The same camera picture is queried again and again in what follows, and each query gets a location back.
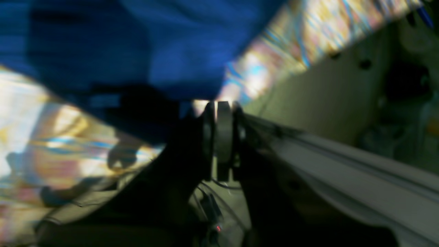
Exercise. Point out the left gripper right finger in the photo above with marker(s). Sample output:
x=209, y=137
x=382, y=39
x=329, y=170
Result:
x=284, y=210

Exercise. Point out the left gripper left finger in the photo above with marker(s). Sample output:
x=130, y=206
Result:
x=152, y=209

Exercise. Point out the blue long-sleeve T-shirt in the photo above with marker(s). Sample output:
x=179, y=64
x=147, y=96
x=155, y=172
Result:
x=136, y=64

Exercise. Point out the patterned tile tablecloth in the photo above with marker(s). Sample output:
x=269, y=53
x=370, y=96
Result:
x=60, y=159

